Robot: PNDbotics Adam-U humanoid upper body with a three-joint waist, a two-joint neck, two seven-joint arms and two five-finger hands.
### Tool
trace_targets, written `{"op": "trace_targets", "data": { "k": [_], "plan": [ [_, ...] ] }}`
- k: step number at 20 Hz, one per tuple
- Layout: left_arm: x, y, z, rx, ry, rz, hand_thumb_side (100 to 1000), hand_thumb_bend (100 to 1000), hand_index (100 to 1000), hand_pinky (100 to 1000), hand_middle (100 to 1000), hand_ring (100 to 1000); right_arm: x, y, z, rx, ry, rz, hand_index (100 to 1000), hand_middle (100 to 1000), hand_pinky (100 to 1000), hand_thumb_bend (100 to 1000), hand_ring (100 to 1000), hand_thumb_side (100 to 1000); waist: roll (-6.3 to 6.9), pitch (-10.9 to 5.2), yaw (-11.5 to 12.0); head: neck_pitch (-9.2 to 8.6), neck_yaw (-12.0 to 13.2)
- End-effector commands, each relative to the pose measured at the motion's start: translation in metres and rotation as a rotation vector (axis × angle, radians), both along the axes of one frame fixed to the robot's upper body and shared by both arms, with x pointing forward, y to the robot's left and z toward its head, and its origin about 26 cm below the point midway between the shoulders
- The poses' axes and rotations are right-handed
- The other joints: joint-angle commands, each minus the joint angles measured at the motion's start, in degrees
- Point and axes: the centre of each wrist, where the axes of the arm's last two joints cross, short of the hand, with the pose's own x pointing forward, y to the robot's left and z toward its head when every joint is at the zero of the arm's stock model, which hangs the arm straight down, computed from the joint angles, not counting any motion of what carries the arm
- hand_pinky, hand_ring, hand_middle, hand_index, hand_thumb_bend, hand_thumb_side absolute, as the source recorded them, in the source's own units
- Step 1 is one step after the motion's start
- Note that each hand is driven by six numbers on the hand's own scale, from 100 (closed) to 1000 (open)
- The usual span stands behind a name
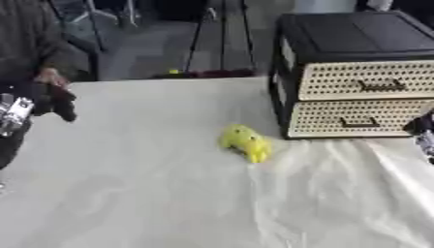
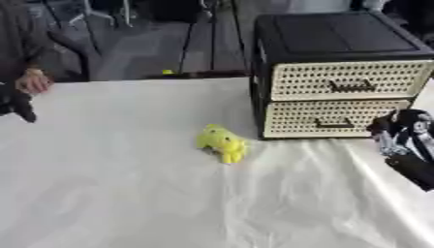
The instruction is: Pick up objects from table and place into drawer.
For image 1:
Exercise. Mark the person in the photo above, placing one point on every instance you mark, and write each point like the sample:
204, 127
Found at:
25, 35

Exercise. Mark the black drawer cabinet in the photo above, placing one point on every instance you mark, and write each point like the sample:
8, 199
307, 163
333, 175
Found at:
350, 35

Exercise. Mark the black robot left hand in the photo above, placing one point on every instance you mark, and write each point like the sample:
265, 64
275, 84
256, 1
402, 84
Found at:
60, 102

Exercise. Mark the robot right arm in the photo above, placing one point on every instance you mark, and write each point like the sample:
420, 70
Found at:
427, 146

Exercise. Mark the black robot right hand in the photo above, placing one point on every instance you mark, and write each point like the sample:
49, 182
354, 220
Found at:
420, 124

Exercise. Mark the person's hand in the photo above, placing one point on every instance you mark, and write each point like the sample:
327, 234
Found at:
51, 77

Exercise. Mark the yellow soft toy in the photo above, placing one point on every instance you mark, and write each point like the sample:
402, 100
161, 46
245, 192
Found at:
246, 140

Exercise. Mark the dark red bag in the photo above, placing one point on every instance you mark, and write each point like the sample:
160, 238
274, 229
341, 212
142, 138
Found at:
214, 73

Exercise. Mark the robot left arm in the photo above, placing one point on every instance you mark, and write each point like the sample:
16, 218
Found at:
13, 113

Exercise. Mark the black tripod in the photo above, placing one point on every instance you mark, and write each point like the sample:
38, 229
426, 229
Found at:
222, 35

